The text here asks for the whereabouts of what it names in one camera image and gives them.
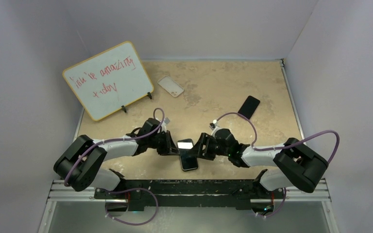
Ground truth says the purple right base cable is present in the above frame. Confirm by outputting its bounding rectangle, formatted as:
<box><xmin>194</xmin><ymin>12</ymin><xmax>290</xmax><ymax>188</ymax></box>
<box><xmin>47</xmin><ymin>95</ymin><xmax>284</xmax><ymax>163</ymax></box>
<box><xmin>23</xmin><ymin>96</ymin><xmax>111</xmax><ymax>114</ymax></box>
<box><xmin>254</xmin><ymin>188</ymin><xmax>288</xmax><ymax>219</ymax></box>

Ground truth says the yellow framed whiteboard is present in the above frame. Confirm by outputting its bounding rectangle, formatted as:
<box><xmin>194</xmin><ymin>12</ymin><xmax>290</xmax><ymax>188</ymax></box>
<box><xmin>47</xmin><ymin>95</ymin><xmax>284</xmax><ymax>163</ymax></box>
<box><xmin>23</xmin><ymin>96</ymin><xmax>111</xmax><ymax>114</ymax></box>
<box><xmin>62</xmin><ymin>41</ymin><xmax>154</xmax><ymax>121</ymax></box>

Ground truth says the black phone case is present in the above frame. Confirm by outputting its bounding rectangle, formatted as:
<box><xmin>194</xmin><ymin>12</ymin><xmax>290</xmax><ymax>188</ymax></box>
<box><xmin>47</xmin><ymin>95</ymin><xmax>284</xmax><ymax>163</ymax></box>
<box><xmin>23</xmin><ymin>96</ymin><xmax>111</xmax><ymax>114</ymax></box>
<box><xmin>179</xmin><ymin>149</ymin><xmax>199</xmax><ymax>171</ymax></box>

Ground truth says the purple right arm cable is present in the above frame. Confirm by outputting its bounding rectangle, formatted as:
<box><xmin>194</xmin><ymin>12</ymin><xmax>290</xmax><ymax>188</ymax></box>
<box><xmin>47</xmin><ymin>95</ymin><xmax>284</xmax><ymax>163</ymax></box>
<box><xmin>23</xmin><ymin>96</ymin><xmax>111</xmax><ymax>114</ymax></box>
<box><xmin>210</xmin><ymin>112</ymin><xmax>340</xmax><ymax>165</ymax></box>

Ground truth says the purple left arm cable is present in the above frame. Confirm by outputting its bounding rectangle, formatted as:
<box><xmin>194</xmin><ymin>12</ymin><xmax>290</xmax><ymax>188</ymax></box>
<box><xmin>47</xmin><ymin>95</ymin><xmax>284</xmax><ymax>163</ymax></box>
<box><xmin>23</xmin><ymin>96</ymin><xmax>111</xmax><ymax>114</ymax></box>
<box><xmin>63</xmin><ymin>107</ymin><xmax>166</xmax><ymax>187</ymax></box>

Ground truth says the black smartphone white edge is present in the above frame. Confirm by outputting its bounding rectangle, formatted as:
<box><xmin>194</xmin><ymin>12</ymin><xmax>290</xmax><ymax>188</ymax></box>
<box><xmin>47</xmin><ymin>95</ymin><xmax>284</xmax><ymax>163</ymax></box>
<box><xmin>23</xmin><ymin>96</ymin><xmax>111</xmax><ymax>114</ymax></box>
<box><xmin>177</xmin><ymin>138</ymin><xmax>194</xmax><ymax>150</ymax></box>

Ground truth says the black smartphone on table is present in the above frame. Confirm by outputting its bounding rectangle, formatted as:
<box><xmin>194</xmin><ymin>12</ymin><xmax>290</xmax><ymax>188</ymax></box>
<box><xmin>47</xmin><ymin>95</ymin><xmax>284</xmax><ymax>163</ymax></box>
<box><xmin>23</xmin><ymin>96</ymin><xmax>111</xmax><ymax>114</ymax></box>
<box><xmin>238</xmin><ymin>96</ymin><xmax>260</xmax><ymax>119</ymax></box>

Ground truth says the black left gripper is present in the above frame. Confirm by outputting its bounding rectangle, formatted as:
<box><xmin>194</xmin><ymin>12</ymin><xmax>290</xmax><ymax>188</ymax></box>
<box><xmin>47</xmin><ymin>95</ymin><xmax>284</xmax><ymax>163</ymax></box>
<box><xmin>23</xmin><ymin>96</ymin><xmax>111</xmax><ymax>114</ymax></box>
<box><xmin>148</xmin><ymin>131</ymin><xmax>180</xmax><ymax>156</ymax></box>

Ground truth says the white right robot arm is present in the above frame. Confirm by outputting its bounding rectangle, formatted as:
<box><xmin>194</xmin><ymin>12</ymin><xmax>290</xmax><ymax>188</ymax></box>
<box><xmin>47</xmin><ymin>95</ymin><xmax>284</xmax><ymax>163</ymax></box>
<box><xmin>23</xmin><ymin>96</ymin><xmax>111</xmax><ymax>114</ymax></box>
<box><xmin>187</xmin><ymin>128</ymin><xmax>329</xmax><ymax>198</ymax></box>

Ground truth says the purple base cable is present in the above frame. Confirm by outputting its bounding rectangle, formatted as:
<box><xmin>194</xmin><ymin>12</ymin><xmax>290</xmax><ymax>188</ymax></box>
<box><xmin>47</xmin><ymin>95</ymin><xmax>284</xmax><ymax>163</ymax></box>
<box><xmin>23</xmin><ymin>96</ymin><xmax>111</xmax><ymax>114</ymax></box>
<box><xmin>254</xmin><ymin>188</ymin><xmax>288</xmax><ymax>219</ymax></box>
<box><xmin>104</xmin><ymin>188</ymin><xmax>159</xmax><ymax>226</ymax></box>

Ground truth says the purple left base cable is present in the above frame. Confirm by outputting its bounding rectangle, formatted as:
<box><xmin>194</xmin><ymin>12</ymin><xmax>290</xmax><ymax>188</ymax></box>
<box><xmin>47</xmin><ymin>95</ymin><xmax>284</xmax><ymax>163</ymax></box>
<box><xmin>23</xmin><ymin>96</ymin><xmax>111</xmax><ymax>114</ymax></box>
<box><xmin>104</xmin><ymin>188</ymin><xmax>159</xmax><ymax>226</ymax></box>

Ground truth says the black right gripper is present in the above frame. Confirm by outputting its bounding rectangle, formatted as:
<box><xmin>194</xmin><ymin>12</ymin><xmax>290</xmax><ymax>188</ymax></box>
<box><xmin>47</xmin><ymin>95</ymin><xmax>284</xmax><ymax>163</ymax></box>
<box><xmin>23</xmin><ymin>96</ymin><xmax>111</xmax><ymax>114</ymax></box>
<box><xmin>187</xmin><ymin>133</ymin><xmax>230</xmax><ymax>161</ymax></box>

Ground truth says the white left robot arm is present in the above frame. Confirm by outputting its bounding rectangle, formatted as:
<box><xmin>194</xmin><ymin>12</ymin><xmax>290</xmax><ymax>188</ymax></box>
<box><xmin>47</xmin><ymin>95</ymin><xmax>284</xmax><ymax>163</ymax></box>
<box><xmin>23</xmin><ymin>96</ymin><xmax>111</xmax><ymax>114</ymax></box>
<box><xmin>53</xmin><ymin>118</ymin><xmax>179</xmax><ymax>199</ymax></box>

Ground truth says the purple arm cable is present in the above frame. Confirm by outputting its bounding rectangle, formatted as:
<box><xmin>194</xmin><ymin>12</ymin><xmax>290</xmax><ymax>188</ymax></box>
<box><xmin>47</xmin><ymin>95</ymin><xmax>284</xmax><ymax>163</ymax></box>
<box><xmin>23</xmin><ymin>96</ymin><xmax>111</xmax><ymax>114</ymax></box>
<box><xmin>63</xmin><ymin>107</ymin><xmax>166</xmax><ymax>187</ymax></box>
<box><xmin>210</xmin><ymin>112</ymin><xmax>340</xmax><ymax>165</ymax></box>

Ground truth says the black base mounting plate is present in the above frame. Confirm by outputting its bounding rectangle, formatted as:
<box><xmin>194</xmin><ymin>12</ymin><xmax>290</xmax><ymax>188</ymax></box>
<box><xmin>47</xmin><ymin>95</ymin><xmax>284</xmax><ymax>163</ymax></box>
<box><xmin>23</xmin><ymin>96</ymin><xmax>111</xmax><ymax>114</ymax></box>
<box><xmin>94</xmin><ymin>177</ymin><xmax>284</xmax><ymax>214</ymax></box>

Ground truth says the clear phone case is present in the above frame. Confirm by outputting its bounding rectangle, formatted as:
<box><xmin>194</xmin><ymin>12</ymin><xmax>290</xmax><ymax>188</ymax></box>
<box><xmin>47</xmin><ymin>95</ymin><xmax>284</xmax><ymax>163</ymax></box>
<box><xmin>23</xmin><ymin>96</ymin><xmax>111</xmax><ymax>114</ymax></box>
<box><xmin>157</xmin><ymin>75</ymin><xmax>184</xmax><ymax>98</ymax></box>

